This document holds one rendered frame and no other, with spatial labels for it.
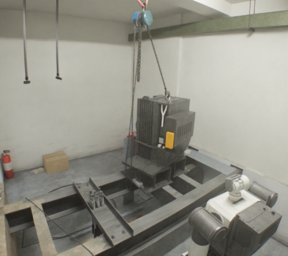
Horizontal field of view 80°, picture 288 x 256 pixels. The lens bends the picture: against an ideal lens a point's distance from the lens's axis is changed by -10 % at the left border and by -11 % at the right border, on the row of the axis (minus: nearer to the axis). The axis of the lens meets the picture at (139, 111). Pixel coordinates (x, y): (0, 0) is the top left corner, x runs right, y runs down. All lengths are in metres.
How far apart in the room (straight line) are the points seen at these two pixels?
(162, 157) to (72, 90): 2.41
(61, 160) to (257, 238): 3.44
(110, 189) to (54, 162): 1.66
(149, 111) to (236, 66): 1.36
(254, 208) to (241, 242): 0.17
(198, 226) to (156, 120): 1.39
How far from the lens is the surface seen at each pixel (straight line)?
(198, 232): 0.95
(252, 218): 1.01
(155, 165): 2.23
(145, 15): 1.88
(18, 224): 2.38
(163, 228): 2.14
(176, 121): 1.88
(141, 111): 2.20
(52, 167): 3.89
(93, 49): 4.06
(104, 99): 4.22
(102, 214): 1.94
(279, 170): 2.80
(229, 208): 1.02
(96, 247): 1.70
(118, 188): 2.56
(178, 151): 2.13
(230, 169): 2.90
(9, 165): 3.95
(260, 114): 2.70
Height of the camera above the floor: 1.98
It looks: 14 degrees down
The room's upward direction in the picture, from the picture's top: 2 degrees clockwise
